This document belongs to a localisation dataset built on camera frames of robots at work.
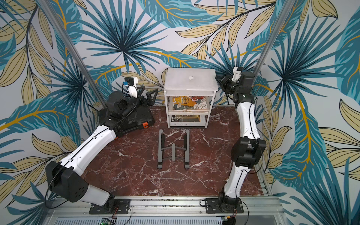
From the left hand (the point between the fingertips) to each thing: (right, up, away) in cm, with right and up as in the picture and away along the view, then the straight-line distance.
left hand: (151, 89), depth 69 cm
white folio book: (+20, -16, +35) cm, 43 cm away
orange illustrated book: (+21, -3, +25) cm, 33 cm away
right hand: (+26, +8, +9) cm, 29 cm away
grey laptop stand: (+10, -35, +18) cm, 41 cm away
